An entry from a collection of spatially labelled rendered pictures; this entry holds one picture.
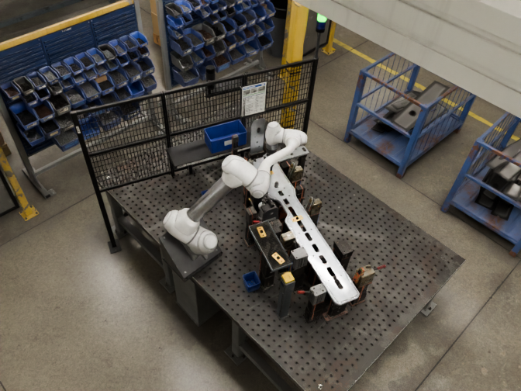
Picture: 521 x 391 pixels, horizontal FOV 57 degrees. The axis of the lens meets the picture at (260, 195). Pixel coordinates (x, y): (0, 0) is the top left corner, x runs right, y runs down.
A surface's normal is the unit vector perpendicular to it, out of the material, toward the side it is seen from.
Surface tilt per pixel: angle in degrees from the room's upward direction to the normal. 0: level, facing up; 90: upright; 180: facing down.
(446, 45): 90
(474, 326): 0
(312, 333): 0
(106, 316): 0
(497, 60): 90
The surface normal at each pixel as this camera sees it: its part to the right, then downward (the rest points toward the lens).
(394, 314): 0.05, -0.66
